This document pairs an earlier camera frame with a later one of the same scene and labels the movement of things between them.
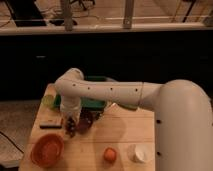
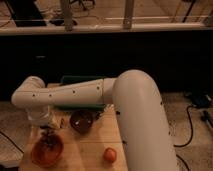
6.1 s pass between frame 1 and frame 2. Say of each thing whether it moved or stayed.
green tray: stayed
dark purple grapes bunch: moved
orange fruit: stayed
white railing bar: stayed
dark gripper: moved
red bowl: stayed
